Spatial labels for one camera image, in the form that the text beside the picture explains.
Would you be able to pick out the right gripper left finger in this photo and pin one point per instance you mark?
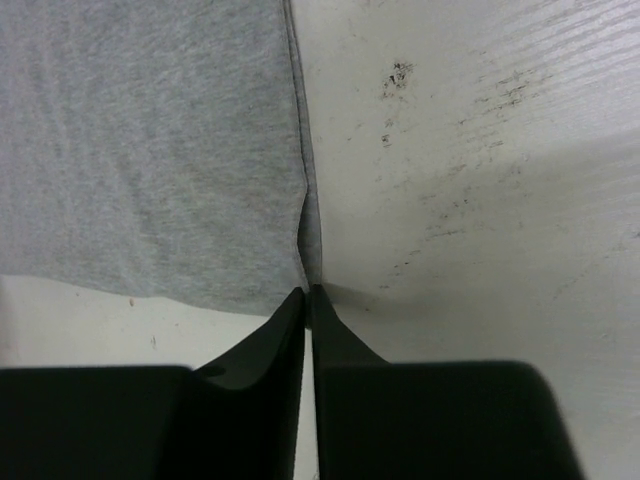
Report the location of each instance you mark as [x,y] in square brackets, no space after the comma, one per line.
[235,417]

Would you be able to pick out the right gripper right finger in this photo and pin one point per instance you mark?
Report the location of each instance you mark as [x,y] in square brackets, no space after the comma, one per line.
[448,420]

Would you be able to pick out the grey tank top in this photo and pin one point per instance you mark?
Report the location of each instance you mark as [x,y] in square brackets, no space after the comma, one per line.
[157,149]

